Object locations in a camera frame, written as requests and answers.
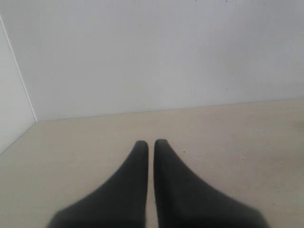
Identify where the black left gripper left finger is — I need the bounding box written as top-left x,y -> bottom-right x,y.
48,141 -> 149,228

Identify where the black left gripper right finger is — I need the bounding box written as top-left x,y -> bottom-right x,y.
153,139 -> 269,228

